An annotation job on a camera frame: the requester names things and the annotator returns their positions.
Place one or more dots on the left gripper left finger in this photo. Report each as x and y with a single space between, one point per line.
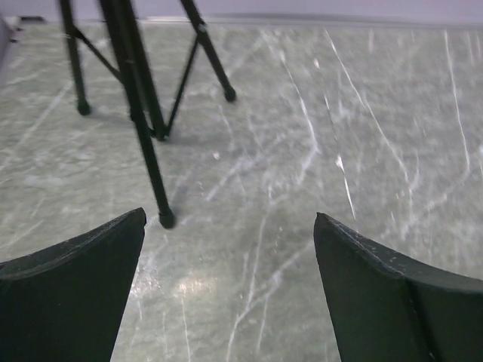
66 302

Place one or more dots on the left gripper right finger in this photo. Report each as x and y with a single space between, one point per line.
386 306

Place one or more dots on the black perforated music stand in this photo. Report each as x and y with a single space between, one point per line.
133 72

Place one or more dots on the aluminium rail frame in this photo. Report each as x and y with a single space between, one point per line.
280 20

